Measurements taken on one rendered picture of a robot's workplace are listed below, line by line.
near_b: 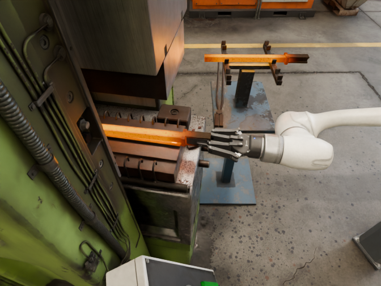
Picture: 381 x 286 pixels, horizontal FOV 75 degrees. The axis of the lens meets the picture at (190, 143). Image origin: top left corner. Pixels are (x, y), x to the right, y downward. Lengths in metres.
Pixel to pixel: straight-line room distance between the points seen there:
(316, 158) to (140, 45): 0.59
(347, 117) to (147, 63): 0.68
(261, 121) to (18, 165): 1.07
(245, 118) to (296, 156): 0.54
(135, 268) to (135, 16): 0.39
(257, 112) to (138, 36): 0.98
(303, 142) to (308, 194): 1.27
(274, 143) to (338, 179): 1.49
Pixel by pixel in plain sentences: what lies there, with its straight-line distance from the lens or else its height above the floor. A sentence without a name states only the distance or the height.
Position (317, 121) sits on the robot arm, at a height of 1.04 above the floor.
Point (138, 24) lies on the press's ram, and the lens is 0.42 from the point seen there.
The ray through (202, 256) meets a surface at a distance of 1.69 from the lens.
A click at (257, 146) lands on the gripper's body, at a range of 0.78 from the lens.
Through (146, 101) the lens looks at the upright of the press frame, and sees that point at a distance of 1.07.
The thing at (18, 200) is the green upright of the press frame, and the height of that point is 1.31.
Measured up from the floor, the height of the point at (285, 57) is 1.04.
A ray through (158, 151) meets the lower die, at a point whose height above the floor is 0.99.
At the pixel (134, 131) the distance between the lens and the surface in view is 0.85.
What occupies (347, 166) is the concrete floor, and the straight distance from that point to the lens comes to 2.35.
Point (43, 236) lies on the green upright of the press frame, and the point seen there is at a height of 1.21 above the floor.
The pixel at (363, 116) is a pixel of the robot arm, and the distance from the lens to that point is 0.92.
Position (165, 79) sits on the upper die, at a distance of 0.53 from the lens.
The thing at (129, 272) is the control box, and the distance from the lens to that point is 0.46.
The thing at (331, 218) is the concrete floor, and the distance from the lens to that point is 2.02.
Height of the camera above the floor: 1.62
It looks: 49 degrees down
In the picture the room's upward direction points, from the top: straight up
